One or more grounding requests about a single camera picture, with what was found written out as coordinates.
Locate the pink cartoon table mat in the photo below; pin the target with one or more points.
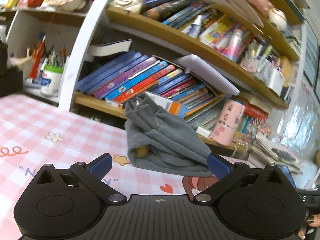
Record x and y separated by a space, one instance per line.
34 133

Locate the white wooden bookshelf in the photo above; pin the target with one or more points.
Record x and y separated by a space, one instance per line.
75 32

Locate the pink sticker tumbler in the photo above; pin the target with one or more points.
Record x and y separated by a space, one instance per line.
228 122

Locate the orange white box upper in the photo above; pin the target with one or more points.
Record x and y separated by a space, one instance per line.
170 106

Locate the white charger block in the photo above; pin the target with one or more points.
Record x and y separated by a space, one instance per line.
203 132

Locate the person right hand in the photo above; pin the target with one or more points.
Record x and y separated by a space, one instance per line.
310 229

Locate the stack of papers and magazines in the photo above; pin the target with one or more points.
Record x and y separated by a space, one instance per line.
263 152

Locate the colourful bead flower bunch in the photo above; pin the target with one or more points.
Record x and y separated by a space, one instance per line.
257 126

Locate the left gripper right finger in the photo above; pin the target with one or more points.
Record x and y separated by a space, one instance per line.
228 175

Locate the black smartphone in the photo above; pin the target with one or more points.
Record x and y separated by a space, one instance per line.
287 174

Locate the grey sweatshirt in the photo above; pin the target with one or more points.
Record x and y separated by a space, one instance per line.
160 141

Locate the white green lid jar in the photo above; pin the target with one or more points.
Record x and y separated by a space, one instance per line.
50 80

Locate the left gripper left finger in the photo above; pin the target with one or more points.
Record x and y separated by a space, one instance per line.
90 175

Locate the red dictionary book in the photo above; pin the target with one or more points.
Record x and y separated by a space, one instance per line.
255 112

